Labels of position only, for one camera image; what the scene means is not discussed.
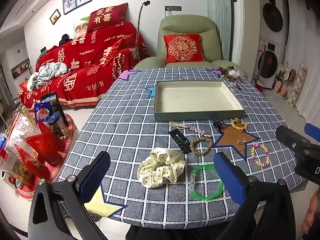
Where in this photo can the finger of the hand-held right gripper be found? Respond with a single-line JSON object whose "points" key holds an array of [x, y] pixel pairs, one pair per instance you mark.
{"points": [[312, 130], [290, 136]]}

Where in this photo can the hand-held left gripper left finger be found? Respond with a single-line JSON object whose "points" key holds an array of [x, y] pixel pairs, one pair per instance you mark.
{"points": [[96, 170]]}

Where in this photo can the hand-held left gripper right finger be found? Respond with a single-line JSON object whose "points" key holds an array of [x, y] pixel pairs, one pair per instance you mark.
{"points": [[230, 177]]}

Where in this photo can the small silver hair clip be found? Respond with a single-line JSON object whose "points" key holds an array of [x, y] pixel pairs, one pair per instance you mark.
{"points": [[241, 141]]}

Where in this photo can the cream polka dot scrunchie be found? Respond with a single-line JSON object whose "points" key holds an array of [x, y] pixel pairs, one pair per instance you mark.
{"points": [[160, 170]]}

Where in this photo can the black sequin hair clip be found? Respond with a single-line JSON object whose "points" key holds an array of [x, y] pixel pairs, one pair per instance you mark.
{"points": [[178, 138]]}

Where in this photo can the beige bow hair clip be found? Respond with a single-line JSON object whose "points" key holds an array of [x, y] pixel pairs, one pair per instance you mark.
{"points": [[175, 124]]}

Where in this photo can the shallow grey-green cardboard box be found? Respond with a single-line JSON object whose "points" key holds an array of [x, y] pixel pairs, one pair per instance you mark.
{"points": [[195, 97]]}

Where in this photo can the pile of mixed jewelry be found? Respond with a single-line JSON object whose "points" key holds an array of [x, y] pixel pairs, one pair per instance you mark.
{"points": [[230, 75]]}

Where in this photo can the person's right hand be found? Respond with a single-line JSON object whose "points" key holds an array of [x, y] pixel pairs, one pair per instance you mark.
{"points": [[311, 211]]}

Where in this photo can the pale yellow star sticker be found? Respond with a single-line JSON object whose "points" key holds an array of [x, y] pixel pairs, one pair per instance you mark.
{"points": [[100, 205]]}

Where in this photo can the brown star sticker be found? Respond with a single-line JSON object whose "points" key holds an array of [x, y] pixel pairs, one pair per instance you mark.
{"points": [[230, 140]]}

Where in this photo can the red round tray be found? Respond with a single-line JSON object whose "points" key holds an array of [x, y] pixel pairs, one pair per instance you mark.
{"points": [[63, 150]]}

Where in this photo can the floral patterned board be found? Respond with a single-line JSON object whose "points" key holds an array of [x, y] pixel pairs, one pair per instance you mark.
{"points": [[298, 85]]}

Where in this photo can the grey checked tablecloth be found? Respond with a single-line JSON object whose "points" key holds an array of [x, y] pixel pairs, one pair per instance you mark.
{"points": [[125, 130]]}

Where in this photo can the slipper rack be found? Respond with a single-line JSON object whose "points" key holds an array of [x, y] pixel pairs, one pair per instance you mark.
{"points": [[283, 85]]}

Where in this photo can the black claw hair clip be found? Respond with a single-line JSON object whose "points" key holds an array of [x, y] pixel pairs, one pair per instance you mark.
{"points": [[218, 125]]}

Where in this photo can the silver rhinestone hair clip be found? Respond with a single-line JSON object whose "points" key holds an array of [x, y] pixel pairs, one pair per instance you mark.
{"points": [[197, 130]]}

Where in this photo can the red broom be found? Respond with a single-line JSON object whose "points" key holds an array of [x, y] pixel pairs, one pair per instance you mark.
{"points": [[260, 86]]}

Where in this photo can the jar with dark lid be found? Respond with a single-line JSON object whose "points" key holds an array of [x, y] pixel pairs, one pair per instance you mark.
{"points": [[56, 126]]}

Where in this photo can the dark tall box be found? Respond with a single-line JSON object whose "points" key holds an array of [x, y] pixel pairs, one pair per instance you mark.
{"points": [[56, 105]]}

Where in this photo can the blue printed box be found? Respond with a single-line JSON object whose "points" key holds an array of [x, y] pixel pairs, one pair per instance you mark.
{"points": [[43, 113]]}

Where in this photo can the clear plastic wrapping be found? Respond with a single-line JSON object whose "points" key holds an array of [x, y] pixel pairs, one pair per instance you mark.
{"points": [[21, 132]]}

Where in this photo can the blue star sticker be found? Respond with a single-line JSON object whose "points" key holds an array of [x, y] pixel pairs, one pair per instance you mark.
{"points": [[151, 91]]}

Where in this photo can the pink star sticker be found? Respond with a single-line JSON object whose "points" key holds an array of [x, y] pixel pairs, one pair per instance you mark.
{"points": [[126, 75]]}

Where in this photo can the pile of grey white clothes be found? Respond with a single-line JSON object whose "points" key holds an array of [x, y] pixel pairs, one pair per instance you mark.
{"points": [[50, 71]]}

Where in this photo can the red printed sofa cover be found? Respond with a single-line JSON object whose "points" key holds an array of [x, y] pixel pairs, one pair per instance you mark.
{"points": [[100, 55]]}

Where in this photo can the white tumble dryer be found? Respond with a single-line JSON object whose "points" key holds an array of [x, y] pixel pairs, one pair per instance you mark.
{"points": [[272, 13]]}

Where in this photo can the dark clothes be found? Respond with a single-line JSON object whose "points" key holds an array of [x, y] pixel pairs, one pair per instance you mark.
{"points": [[65, 39]]}

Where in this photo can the red embroidered cushion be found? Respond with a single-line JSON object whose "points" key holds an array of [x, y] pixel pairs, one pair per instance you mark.
{"points": [[183, 47]]}

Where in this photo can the cartoon couple poster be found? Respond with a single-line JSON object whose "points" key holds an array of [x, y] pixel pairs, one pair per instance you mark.
{"points": [[80, 28]]}

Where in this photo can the green armchair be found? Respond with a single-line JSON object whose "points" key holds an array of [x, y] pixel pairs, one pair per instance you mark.
{"points": [[190, 25]]}

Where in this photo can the frosted glass door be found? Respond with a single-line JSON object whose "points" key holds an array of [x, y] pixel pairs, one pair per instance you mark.
{"points": [[220, 2]]}

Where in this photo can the red printed pillow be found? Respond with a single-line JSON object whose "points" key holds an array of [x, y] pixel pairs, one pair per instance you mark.
{"points": [[107, 17]]}

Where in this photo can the gooseneck phone holder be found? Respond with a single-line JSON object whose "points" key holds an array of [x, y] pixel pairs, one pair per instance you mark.
{"points": [[140, 17]]}

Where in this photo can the landscape wall picture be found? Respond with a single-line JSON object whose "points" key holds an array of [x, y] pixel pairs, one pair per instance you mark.
{"points": [[20, 68]]}

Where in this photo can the small black photo frame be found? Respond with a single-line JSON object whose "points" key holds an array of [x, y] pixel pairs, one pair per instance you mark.
{"points": [[55, 16]]}

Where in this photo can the black portrait photo frame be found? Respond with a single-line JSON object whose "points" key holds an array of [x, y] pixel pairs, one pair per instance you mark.
{"points": [[69, 3]]}

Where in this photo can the wall switch panel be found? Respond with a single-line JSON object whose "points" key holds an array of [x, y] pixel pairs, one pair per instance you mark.
{"points": [[173, 8]]}

